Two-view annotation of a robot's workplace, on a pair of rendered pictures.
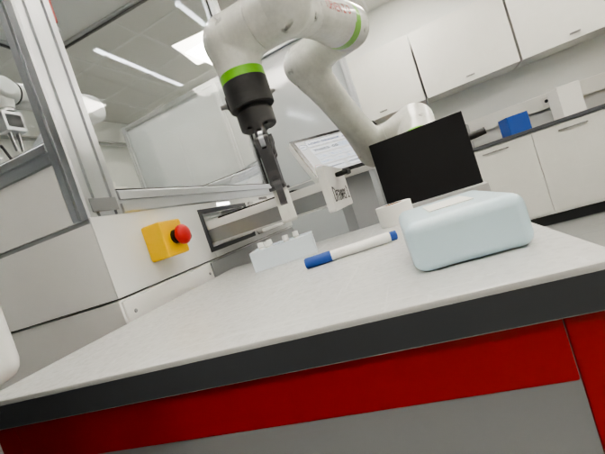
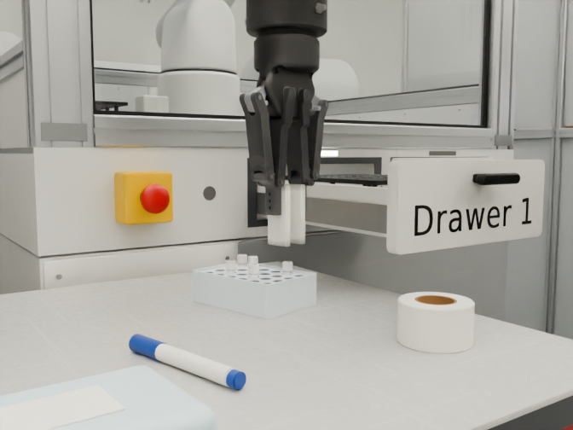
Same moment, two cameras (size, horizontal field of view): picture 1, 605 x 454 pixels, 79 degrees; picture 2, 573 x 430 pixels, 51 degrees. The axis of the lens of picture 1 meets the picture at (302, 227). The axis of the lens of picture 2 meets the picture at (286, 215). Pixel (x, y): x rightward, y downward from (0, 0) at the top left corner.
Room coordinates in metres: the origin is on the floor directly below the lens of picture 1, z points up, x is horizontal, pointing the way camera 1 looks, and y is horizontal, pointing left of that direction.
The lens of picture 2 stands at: (0.21, -0.42, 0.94)
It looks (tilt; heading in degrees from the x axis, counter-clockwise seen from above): 6 degrees down; 39
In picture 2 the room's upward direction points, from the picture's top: straight up
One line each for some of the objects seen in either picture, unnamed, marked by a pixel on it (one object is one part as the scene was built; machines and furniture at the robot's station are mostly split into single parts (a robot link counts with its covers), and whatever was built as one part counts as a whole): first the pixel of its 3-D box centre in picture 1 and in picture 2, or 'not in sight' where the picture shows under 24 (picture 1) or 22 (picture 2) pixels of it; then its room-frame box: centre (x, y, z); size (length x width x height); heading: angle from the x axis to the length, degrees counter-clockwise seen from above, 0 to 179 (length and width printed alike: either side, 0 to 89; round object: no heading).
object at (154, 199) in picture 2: (180, 234); (153, 198); (0.73, 0.24, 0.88); 0.04 x 0.03 x 0.04; 163
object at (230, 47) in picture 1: (236, 47); not in sight; (0.75, 0.01, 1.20); 0.13 x 0.11 x 0.14; 61
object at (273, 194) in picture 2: (280, 192); (268, 193); (0.72, 0.02, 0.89); 0.03 x 0.01 x 0.05; 178
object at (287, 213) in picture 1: (284, 204); (279, 215); (0.74, 0.02, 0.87); 0.03 x 0.01 x 0.07; 88
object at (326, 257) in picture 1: (350, 249); (182, 359); (0.53, -0.06, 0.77); 0.14 x 0.02 x 0.02; 86
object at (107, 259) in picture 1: (115, 264); (213, 179); (1.24, 0.64, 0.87); 1.02 x 0.95 x 0.14; 163
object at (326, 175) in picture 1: (336, 187); (472, 202); (0.97, -0.12, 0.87); 0.29 x 0.02 x 0.11; 163
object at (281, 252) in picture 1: (284, 250); (253, 287); (0.73, 0.05, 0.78); 0.12 x 0.08 x 0.04; 88
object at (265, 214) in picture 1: (267, 214); (365, 199); (1.03, 0.08, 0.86); 0.40 x 0.26 x 0.06; 73
